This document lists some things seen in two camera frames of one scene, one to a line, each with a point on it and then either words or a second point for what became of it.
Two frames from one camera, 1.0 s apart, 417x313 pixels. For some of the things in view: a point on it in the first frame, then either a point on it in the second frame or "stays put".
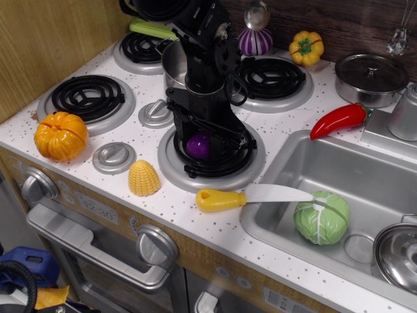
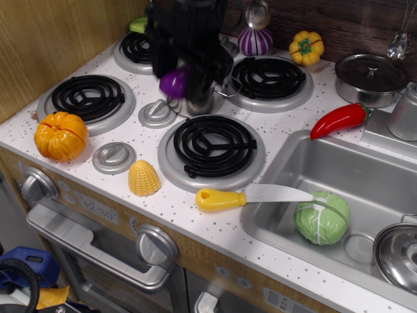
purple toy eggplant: x=199 y=145 to x=173 y=83
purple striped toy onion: x=255 y=42 stays put
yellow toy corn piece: x=143 y=179 stays put
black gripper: x=210 y=110 to x=191 y=30
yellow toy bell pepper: x=306 y=48 stays put
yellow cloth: x=47 y=297 stays put
